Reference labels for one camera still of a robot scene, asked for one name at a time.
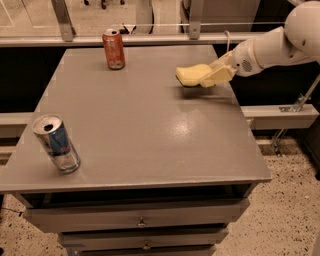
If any middle grey drawer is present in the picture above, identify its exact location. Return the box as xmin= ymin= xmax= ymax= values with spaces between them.
xmin=61 ymin=228 xmax=228 ymax=251

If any blue silver energy drink can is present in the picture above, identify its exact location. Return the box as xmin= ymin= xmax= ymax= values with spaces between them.
xmin=32 ymin=114 xmax=80 ymax=174

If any white cable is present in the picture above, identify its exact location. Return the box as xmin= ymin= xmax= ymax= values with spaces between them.
xmin=223 ymin=30 xmax=232 ymax=54

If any grey metal railing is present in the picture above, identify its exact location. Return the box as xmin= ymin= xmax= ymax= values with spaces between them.
xmin=0 ymin=0 xmax=320 ymax=48

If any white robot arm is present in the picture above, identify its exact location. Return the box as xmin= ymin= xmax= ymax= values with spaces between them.
xmin=199 ymin=1 xmax=320 ymax=87

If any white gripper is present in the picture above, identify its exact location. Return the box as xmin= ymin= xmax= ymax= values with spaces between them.
xmin=200 ymin=39 xmax=262 ymax=88

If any red coke can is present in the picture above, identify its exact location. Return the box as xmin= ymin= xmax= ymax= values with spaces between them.
xmin=102 ymin=29 xmax=126 ymax=70

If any top grey drawer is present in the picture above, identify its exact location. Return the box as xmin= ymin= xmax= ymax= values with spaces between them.
xmin=24 ymin=199 xmax=249 ymax=233

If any grey drawer cabinet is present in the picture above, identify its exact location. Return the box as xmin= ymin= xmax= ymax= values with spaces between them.
xmin=0 ymin=45 xmax=271 ymax=256

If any grey drawer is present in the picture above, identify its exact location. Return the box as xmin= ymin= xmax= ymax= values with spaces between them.
xmin=24 ymin=199 xmax=249 ymax=233
xmin=61 ymin=228 xmax=228 ymax=251

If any yellow sponge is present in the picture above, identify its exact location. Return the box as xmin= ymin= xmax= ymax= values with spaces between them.
xmin=175 ymin=64 xmax=212 ymax=87

